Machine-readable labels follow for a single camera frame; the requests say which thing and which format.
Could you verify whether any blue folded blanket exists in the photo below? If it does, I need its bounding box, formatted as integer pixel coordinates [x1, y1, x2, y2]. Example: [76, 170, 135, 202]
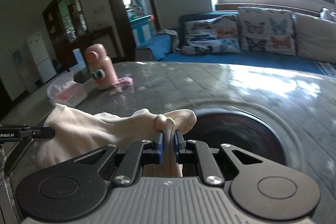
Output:
[135, 29, 179, 61]

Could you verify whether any upright butterfly pillow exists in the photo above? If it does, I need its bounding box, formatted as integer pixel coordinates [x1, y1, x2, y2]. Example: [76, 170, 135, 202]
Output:
[238, 7, 296, 56]

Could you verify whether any tissue box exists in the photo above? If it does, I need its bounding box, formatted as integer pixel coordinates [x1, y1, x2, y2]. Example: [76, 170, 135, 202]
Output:
[47, 72, 88, 107]

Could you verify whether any white plush toy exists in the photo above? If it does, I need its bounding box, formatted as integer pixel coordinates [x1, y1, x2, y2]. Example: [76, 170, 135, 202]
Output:
[320, 7, 336, 22]

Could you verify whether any blue white cabinet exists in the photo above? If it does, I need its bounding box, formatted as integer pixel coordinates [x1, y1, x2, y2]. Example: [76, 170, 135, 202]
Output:
[130, 15, 153, 46]

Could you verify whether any pink cartoon water bottle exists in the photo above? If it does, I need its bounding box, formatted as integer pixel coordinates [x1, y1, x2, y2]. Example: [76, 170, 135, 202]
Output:
[85, 44, 118, 90]

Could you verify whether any black induction cooker plate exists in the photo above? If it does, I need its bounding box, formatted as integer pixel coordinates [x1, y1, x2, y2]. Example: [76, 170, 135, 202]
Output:
[183, 111, 286, 165]

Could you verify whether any dark wooden cabinet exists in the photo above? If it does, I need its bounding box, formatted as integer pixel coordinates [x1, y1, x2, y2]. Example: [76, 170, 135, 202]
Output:
[42, 0, 121, 70]

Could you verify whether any water dispenser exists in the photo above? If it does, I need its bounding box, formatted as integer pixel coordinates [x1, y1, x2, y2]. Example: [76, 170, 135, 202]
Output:
[12, 51, 38, 94]

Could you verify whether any cream sweatshirt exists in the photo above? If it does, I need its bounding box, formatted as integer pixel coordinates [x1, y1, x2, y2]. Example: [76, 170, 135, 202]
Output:
[31, 104, 197, 177]

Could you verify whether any white refrigerator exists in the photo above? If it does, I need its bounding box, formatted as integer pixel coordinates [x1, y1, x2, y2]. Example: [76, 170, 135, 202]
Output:
[26, 32, 56, 84]

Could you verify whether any grey plain cushion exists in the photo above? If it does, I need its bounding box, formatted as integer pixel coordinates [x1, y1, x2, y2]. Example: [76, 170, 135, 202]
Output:
[295, 13, 335, 64]

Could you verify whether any flat butterfly pillow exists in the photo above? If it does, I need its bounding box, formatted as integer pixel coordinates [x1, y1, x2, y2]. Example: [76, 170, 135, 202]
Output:
[181, 14, 240, 55]

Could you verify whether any blue sofa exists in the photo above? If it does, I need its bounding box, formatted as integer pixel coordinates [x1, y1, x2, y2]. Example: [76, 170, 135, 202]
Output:
[135, 11, 336, 75]

